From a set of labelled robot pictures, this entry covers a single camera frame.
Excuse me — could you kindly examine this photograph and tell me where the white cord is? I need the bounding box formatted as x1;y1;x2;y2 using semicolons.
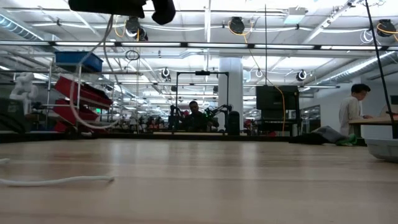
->
0;14;123;188

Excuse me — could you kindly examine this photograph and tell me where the blue storage bin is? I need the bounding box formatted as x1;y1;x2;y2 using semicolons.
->
55;50;104;73

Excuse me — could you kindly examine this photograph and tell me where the red storage bin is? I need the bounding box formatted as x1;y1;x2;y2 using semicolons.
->
53;76;113;106
52;121;109;134
52;98;100;122

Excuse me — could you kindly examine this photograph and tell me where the metal shelf rack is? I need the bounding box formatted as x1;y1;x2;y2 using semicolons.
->
43;62;116;134

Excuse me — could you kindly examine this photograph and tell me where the white building column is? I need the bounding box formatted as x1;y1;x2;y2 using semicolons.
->
217;57;244;130

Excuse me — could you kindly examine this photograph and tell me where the thin black vertical rod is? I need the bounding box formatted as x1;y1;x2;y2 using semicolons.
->
264;4;268;86

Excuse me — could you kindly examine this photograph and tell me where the black cylinder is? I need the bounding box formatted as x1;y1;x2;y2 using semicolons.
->
228;111;241;136

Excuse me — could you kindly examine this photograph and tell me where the black cabinet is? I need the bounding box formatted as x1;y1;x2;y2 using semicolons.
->
255;85;301;136

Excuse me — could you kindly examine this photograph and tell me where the black grey work glove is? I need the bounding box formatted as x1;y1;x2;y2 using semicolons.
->
288;125;351;146

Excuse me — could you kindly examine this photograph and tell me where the standing person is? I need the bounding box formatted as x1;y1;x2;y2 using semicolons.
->
338;83;374;139

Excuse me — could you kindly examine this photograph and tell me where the small green object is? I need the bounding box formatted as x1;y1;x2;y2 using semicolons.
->
335;134;358;147

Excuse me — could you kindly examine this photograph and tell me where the black diagonal support pole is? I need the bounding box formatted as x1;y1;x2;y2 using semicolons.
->
364;0;398;140

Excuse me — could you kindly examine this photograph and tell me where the wooden desk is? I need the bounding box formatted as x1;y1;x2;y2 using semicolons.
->
347;115;398;126

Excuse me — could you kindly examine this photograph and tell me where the grey plastic tool case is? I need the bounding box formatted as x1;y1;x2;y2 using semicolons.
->
364;138;398;164

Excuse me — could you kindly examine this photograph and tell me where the black hanging cable loop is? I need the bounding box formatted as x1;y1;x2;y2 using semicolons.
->
125;49;141;62

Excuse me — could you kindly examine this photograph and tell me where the black background rig frame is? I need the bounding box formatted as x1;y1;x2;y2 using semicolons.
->
175;70;230;134

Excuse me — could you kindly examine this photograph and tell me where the black aluminium table frame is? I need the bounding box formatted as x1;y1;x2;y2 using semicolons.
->
0;132;292;143

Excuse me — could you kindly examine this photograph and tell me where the yellow hanging cable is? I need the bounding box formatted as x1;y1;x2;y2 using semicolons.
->
226;20;286;133

